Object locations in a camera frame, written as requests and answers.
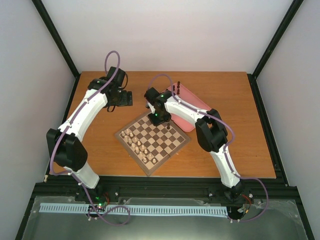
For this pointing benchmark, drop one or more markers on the light blue cable duct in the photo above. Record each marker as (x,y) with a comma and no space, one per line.
(135,210)

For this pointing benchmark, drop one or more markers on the wooden chessboard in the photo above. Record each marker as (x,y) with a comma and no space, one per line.
(153,142)

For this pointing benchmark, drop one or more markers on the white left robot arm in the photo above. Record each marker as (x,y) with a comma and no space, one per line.
(65,143)

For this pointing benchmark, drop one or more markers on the pink tray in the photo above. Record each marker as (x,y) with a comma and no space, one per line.
(185,108)

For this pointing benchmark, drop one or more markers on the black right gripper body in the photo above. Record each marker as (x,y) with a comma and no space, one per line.
(160,118)

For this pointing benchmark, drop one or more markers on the black aluminium frame rail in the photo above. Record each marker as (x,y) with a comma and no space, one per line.
(161,187)

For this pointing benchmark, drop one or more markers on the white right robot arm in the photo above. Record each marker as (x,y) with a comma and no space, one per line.
(211,133)

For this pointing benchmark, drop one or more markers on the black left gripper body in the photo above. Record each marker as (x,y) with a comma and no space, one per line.
(124,101)

